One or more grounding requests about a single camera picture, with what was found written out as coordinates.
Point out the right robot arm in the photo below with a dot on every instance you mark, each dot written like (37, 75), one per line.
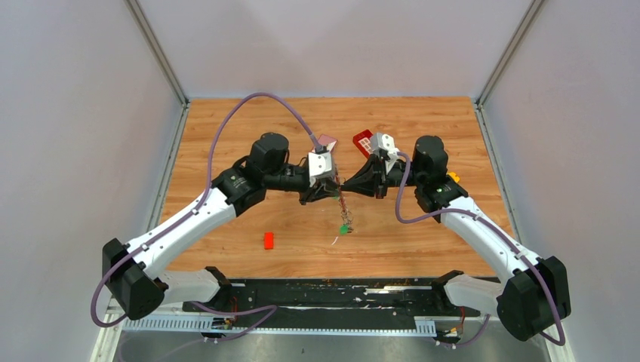
(531, 295)

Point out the red toy brick block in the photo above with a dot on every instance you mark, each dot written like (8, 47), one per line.
(362, 141)

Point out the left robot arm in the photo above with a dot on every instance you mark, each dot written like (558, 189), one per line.
(137, 276)

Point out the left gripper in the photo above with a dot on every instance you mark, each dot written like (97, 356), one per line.
(323, 189)

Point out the yellow toy piece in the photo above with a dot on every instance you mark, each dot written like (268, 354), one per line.
(454, 176)

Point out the small red block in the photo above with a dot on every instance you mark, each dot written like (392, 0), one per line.
(268, 241)

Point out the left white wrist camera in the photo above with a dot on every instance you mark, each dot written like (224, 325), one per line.
(320, 166)

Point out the playing card box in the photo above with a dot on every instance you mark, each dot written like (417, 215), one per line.
(328, 142)

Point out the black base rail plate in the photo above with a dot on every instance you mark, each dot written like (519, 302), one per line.
(332, 304)

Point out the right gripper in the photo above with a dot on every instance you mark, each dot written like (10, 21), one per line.
(370, 180)

